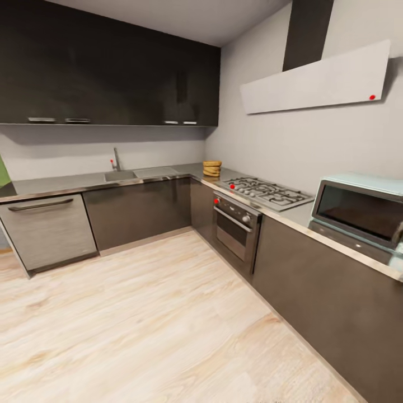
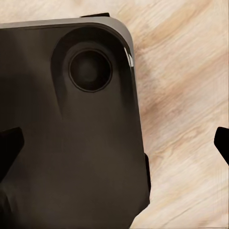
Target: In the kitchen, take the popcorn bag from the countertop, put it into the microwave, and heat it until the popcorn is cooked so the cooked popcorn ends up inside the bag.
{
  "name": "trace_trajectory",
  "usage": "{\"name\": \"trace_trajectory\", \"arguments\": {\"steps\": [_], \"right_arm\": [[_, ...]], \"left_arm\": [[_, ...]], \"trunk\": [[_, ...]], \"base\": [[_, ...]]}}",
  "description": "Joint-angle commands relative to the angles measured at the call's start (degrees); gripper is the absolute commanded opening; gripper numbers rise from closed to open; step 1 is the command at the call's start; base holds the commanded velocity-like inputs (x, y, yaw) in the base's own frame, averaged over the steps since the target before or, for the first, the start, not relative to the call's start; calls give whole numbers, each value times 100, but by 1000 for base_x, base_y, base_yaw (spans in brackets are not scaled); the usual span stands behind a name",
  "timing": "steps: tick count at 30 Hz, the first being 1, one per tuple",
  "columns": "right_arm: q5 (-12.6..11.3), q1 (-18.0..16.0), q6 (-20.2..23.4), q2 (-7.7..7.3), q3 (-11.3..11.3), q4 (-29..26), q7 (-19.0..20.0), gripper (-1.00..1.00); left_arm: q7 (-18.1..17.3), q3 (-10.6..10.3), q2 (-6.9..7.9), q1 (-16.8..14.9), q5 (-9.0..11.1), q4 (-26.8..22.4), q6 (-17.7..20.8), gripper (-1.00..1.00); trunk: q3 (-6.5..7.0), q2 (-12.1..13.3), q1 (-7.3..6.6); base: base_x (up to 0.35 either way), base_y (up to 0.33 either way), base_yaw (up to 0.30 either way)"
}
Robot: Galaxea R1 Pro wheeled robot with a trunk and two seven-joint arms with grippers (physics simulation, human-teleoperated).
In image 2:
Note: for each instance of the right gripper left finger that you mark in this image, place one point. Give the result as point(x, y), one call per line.
point(11, 143)

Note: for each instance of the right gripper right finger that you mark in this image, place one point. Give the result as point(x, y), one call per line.
point(221, 141)

